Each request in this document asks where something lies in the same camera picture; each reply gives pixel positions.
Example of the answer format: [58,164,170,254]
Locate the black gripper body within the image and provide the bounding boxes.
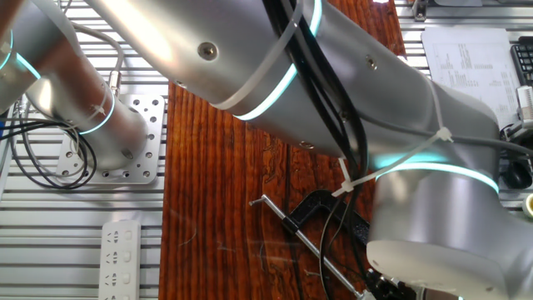
[365,268,420,300]

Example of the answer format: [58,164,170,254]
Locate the black C-clamp with steel screw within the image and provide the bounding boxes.
[248,189,372,300]

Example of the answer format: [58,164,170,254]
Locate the cream round tape roll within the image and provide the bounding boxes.
[521,192,533,220]

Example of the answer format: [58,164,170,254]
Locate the black computer mouse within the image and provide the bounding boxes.
[501,160,533,190]

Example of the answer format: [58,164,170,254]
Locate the brown wooden board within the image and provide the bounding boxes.
[157,0,417,300]

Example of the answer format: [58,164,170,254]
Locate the printed white paper sheets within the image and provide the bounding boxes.
[421,26,524,131]

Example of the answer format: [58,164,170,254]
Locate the grey ribbed handheld device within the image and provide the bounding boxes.
[516,84,533,124]

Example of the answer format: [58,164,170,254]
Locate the black computer keyboard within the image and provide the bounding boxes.
[510,36,533,87]

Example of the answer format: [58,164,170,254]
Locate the white power strip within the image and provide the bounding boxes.
[97,220,143,300]

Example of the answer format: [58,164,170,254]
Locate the white cable tie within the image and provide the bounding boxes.
[331,82,455,198]
[210,0,305,112]

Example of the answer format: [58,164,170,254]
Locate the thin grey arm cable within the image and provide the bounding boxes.
[357,111,533,158]

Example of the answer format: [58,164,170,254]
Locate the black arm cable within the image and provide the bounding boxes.
[286,0,370,276]
[262,0,371,293]

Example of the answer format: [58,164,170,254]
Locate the grey metal clamp mount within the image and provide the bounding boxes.
[498,122,533,146]

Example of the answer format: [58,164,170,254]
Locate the grey metal corner bracket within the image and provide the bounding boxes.
[411,0,430,23]

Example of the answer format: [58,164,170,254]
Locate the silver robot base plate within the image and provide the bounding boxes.
[54,93,167,186]

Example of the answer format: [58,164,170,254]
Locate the black base cable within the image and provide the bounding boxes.
[0,112,98,191]

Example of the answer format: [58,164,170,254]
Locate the thick grey base cable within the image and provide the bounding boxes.
[70,21,127,98]

